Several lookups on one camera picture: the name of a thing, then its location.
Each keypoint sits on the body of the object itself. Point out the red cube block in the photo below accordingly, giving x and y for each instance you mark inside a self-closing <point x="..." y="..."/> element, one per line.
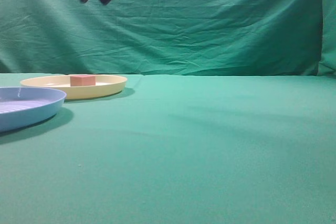
<point x="82" y="80"/>

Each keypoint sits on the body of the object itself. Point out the yellow plastic plate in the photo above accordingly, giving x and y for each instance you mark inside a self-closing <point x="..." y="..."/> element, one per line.
<point x="104" y="85"/>

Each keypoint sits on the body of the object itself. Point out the blue plastic plate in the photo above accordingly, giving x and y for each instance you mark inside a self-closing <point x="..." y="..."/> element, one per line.
<point x="24" y="106"/>

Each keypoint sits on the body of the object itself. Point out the green backdrop cloth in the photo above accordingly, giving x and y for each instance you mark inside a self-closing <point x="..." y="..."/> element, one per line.
<point x="180" y="37"/>

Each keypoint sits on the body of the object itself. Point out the green table cloth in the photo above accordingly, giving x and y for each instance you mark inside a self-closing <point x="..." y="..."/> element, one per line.
<point x="179" y="149"/>

